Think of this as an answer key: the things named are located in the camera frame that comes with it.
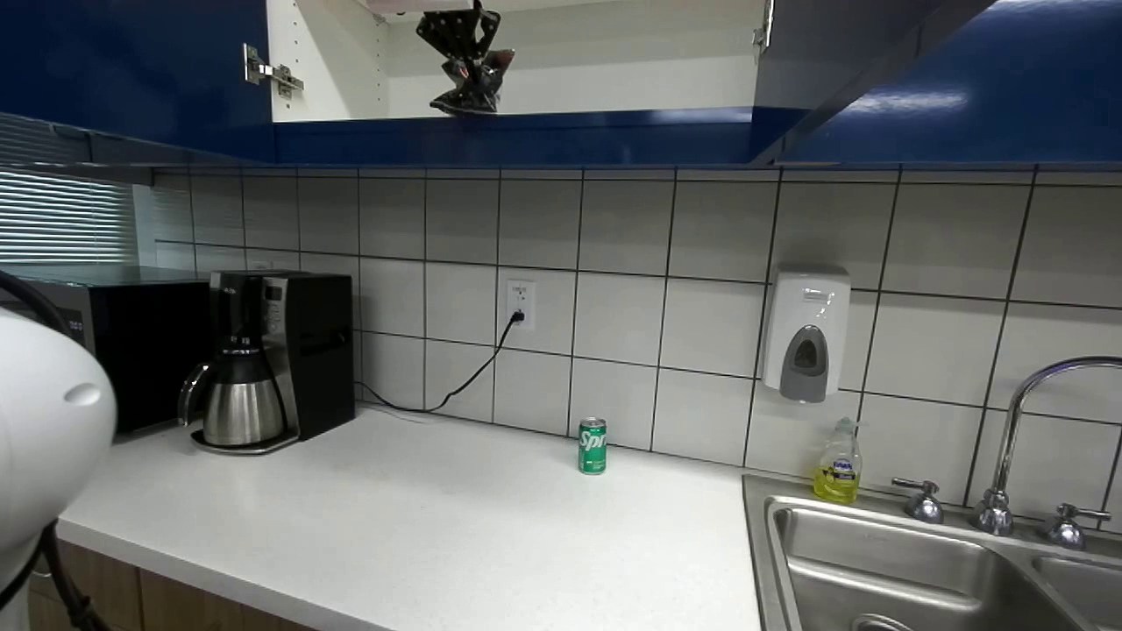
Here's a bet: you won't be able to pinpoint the green soda can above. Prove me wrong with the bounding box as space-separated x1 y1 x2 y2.
574 415 614 478

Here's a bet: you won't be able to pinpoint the white window blinds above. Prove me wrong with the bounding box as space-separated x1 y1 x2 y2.
0 173 146 281

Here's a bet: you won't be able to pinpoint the blue cabinet door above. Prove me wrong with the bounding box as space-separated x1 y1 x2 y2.
752 0 999 167
0 0 278 166

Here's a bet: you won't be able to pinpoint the white wall outlet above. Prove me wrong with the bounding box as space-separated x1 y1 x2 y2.
499 274 545 342

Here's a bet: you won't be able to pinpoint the steel coffee carafe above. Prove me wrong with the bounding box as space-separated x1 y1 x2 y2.
177 337 297 451

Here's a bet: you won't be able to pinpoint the black microwave oven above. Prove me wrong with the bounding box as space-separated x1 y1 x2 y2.
0 274 222 439

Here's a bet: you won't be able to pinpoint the chrome faucet handle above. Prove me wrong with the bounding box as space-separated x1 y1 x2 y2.
1044 501 1115 552
887 472 950 527

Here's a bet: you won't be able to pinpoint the yellow dish soap bottle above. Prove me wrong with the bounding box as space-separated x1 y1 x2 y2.
811 416 867 510

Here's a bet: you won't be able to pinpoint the blue neighbouring wall cabinet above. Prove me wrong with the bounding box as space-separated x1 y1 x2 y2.
793 0 1122 173

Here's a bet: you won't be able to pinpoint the wooden base cabinet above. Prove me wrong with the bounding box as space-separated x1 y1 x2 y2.
29 539 308 631

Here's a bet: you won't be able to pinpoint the chrome gooseneck faucet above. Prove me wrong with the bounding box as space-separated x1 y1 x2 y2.
971 353 1122 539

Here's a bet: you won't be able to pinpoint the black power cord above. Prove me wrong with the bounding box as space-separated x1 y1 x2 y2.
350 305 531 422

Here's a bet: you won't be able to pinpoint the stainless steel sink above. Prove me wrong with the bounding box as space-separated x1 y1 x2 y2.
739 470 1122 631

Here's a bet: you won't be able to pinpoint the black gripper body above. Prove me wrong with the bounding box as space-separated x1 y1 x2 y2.
415 2 506 61

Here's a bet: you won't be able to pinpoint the white wall soap dispenser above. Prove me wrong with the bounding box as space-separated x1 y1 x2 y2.
760 270 855 407

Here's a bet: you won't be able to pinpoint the black coffee maker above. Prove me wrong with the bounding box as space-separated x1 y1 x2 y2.
207 270 359 456

